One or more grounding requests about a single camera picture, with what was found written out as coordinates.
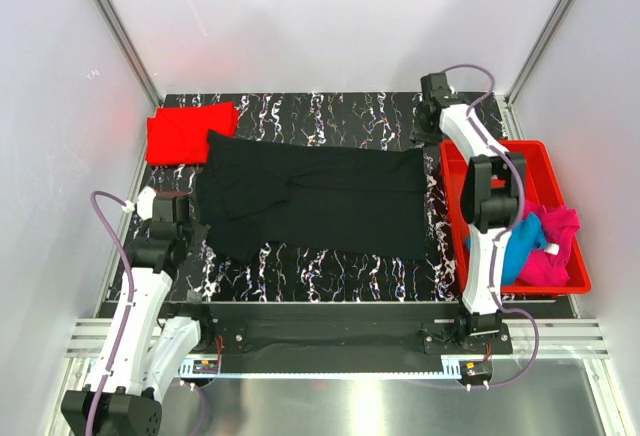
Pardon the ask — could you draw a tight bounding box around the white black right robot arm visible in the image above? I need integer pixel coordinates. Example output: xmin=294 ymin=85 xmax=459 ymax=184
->
xmin=412 ymin=71 xmax=526 ymax=353

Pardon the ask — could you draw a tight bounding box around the aluminium frame post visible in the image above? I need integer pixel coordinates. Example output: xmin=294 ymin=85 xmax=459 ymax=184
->
xmin=93 ymin=0 xmax=164 ymax=107
xmin=504 ymin=0 xmax=601 ymax=107

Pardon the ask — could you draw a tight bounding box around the aluminium frame post left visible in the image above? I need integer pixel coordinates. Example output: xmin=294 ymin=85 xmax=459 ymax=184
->
xmin=93 ymin=0 xmax=164 ymax=107

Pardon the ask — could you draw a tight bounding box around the black t shirt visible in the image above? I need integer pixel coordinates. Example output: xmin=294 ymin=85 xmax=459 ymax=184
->
xmin=196 ymin=132 xmax=427 ymax=262

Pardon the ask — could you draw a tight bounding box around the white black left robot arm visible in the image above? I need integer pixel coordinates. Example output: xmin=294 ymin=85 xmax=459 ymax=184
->
xmin=61 ymin=187 xmax=216 ymax=435

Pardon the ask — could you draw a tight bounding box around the blue t shirt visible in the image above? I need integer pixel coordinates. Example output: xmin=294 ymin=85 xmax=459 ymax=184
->
xmin=466 ymin=212 xmax=552 ymax=286

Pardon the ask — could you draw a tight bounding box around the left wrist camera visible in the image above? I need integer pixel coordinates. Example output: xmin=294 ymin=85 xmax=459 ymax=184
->
xmin=122 ymin=186 xmax=157 ymax=220

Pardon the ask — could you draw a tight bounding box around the pink t shirt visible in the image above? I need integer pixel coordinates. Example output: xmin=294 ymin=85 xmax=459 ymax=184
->
xmin=519 ymin=201 xmax=580 ymax=287

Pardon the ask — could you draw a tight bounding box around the folded red t shirt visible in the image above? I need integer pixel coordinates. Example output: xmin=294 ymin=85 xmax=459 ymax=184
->
xmin=146 ymin=102 xmax=239 ymax=166

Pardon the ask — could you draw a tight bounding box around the white slotted cable duct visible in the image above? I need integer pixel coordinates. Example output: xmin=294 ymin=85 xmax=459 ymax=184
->
xmin=175 ymin=356 xmax=461 ymax=381

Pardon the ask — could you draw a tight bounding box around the aluminium frame post right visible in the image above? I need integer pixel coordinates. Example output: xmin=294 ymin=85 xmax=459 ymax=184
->
xmin=504 ymin=0 xmax=601 ymax=107

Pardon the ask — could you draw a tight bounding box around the aluminium front rail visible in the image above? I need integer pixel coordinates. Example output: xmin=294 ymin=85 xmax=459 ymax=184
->
xmin=65 ymin=318 xmax=609 ymax=359

